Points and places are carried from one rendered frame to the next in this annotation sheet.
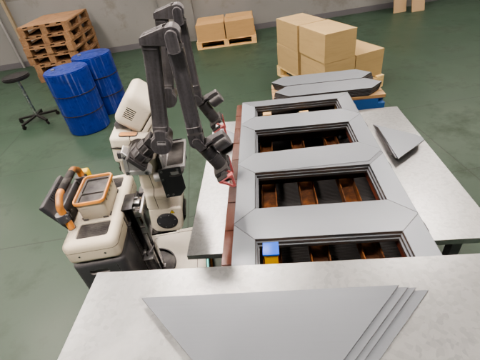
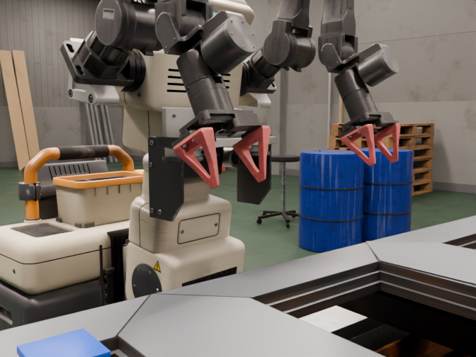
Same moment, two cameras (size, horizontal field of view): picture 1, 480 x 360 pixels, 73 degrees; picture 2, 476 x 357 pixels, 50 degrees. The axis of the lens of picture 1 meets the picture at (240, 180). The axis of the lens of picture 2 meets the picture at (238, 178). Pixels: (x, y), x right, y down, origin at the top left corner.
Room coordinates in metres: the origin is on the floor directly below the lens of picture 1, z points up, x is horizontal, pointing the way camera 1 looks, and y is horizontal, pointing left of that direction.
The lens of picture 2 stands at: (0.60, -0.47, 1.08)
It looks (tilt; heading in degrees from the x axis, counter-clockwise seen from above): 7 degrees down; 44
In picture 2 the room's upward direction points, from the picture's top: straight up
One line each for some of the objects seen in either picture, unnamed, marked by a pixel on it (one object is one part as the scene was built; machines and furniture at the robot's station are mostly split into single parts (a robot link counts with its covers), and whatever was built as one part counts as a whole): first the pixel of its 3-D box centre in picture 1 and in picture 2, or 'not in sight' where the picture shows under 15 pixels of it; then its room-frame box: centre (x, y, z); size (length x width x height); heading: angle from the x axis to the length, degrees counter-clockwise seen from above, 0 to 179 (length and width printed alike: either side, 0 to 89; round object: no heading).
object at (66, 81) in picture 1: (90, 89); (356, 195); (4.42, 1.81, 0.40); 1.09 x 0.67 x 0.80; 178
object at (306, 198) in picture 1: (305, 182); not in sight; (1.38, -0.35, 0.70); 1.66 x 0.08 x 0.05; 173
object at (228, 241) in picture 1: (235, 173); not in sight; (1.43, 0.02, 0.80); 1.62 x 0.04 x 0.06; 173
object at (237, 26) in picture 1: (226, 29); not in sight; (7.49, -0.21, 0.24); 1.33 x 0.96 x 0.47; 91
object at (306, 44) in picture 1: (326, 51); not in sight; (4.47, -1.44, 0.41); 1.39 x 0.99 x 0.82; 11
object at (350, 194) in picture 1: (343, 179); not in sight; (1.35, -0.56, 0.70); 1.66 x 0.08 x 0.05; 173
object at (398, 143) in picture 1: (401, 138); not in sight; (1.55, -0.96, 0.77); 0.45 x 0.20 x 0.04; 173
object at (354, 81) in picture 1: (323, 85); not in sight; (2.35, -0.75, 0.82); 0.80 x 0.40 x 0.06; 83
